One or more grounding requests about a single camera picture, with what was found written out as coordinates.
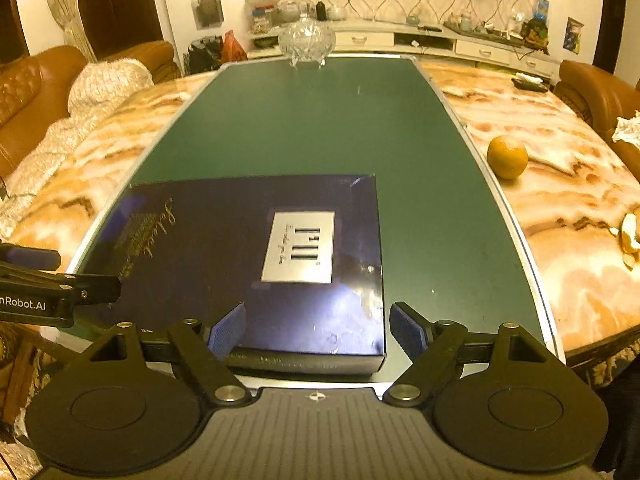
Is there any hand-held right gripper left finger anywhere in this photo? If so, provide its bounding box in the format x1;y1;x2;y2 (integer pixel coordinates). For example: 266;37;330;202
75;302;254;406

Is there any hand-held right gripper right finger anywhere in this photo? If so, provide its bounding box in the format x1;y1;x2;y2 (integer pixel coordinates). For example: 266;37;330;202
382;301;563;407

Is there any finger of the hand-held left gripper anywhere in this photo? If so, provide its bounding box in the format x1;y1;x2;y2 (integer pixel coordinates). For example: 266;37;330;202
0;243;62;273
0;261;123;306

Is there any dark box lid silver label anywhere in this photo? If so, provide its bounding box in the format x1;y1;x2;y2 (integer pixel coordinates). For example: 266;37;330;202
80;173;387;377

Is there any marble desktop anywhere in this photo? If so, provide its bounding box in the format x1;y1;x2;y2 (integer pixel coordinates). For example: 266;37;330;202
0;54;640;367

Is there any brown leather sofa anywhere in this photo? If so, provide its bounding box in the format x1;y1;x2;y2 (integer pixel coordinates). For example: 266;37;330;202
0;40;176;182

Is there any white ruffled blanket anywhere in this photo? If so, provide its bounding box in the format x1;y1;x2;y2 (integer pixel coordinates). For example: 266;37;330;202
0;58;154;242

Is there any orange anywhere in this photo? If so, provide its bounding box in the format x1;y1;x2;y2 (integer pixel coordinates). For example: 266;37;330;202
487;134;530;180

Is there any green desk mat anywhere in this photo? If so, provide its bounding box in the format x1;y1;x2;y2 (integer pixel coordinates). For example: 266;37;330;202
65;53;559;362

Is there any orange peel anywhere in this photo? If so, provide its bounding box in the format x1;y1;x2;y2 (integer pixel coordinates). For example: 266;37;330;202
619;212;640;269

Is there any beaded curtain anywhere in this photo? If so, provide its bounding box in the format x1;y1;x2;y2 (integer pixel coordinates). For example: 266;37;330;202
39;0;97;62

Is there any black bag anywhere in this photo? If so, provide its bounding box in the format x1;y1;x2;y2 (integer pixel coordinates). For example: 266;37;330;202
187;34;224;74

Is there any dark wooden door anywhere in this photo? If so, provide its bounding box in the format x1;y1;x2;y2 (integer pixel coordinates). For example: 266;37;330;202
75;0;162;57

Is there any red plastic bag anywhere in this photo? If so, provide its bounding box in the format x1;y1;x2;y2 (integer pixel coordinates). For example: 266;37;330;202
221;29;249;64

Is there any white tv cabinet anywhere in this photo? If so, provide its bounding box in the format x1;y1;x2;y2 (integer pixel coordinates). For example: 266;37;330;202
247;19;562;84

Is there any crumpled white tissue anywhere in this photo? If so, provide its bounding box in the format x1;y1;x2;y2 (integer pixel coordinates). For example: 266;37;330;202
612;109;640;149

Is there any glass candy jar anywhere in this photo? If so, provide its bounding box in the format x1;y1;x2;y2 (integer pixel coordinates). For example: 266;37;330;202
277;2;337;68

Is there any brown leather armchair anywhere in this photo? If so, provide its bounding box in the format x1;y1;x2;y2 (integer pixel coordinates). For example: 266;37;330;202
552;58;640;182

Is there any tea set tray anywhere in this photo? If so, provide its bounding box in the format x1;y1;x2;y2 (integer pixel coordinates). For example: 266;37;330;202
442;12;524;44

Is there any small wall poster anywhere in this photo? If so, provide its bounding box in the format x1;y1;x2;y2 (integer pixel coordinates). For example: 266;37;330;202
563;16;585;55

